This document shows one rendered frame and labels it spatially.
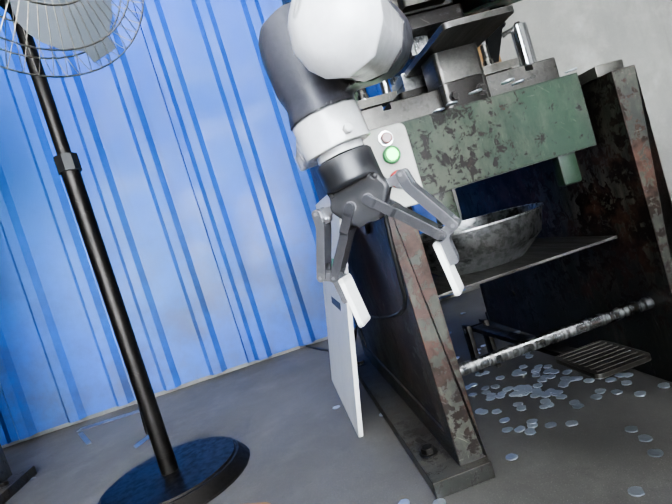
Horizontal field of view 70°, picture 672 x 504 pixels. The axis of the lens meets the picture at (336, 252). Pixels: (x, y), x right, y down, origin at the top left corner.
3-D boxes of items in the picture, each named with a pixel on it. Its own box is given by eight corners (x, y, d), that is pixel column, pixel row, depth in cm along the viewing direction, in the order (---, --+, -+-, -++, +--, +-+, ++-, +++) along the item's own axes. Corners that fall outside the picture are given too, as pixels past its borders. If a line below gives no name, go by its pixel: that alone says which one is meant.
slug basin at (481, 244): (588, 241, 102) (575, 196, 101) (439, 291, 98) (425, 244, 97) (509, 242, 135) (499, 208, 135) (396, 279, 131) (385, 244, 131)
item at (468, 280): (617, 238, 99) (617, 235, 99) (424, 302, 94) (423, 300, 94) (515, 240, 141) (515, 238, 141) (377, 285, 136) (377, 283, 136)
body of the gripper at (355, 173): (301, 171, 60) (332, 240, 60) (360, 140, 56) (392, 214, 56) (326, 167, 66) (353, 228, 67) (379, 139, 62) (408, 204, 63)
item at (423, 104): (563, 83, 103) (555, 56, 102) (364, 140, 97) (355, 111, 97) (497, 120, 132) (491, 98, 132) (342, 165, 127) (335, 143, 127)
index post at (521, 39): (538, 61, 103) (526, 17, 102) (526, 65, 102) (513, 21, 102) (531, 66, 106) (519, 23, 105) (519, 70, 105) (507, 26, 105)
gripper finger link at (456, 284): (436, 238, 60) (442, 236, 60) (459, 289, 61) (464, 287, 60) (431, 244, 58) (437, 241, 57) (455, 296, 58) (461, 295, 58)
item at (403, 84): (467, 76, 110) (462, 57, 110) (406, 93, 108) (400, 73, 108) (453, 89, 119) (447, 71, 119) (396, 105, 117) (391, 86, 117)
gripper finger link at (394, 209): (369, 199, 63) (373, 189, 62) (448, 237, 60) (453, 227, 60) (359, 203, 60) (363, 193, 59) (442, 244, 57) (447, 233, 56)
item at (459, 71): (535, 75, 86) (514, 0, 85) (463, 95, 84) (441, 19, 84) (476, 113, 111) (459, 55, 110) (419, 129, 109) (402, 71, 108)
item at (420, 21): (470, 26, 108) (463, 1, 107) (386, 48, 105) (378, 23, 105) (444, 54, 123) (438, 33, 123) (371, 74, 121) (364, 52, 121)
